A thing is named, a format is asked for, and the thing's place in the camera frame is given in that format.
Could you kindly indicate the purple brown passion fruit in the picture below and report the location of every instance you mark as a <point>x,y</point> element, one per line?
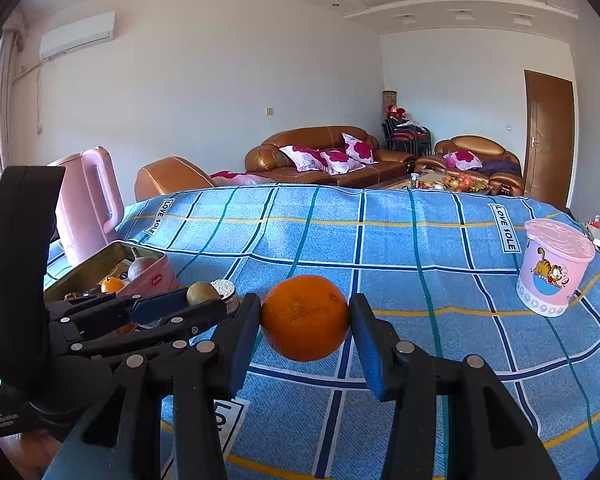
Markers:
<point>141,266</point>

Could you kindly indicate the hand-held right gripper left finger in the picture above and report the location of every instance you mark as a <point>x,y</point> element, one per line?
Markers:
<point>242,340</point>

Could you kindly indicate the tall patterned floor vase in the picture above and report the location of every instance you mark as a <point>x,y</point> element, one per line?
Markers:
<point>389,102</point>

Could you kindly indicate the orange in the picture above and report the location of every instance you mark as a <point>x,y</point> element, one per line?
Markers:
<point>112,285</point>
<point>305,317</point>

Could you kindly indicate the pink cloth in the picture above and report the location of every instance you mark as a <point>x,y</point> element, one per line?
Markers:
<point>235,176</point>

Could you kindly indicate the assorted fruit pile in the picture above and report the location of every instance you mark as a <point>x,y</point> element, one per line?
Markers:
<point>455,180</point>

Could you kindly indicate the brown leather two-seat sofa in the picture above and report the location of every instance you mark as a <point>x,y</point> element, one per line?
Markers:
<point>475,142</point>

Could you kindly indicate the white pink floral pillow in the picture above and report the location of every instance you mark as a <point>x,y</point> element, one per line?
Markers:
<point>358,147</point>
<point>305,156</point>
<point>462,159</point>
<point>341,161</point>

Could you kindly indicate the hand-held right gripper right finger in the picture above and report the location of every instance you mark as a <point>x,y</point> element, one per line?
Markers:
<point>367,345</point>

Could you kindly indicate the brown wooden door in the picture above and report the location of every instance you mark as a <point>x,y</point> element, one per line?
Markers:
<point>550,135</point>

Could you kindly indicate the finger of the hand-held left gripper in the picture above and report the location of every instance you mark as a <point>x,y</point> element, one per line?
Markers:
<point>180,327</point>
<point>160,307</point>

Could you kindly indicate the purple blanket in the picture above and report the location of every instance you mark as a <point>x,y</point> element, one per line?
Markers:
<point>502,166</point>

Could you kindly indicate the pink cartoon cat cup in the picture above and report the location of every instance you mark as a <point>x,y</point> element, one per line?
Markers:
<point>550,270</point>

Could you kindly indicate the pink metal tin box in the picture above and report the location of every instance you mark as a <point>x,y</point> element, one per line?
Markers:
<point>155,280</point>

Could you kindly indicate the stacked black chairs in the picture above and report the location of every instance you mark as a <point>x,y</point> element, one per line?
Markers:
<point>405,135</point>

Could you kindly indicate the coffee table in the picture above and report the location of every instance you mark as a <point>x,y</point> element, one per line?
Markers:
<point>392,183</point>

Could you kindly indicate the red plush toys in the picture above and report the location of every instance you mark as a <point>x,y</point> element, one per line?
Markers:
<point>397,110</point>

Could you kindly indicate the blue plaid tablecloth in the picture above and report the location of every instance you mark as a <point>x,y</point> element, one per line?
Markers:
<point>380,240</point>

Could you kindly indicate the pink electric kettle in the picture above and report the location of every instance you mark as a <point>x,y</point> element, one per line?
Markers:
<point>85,210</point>

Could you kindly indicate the white-lidded glass jar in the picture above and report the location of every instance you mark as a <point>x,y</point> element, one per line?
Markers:
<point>226,287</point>

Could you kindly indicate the orange leather armchair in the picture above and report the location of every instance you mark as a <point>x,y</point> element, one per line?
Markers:
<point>170,175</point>

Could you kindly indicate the brown leather three-seat sofa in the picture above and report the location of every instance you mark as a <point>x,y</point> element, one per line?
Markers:
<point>300,135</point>

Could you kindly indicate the white air conditioner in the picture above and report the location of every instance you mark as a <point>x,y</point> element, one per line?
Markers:
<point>75,35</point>

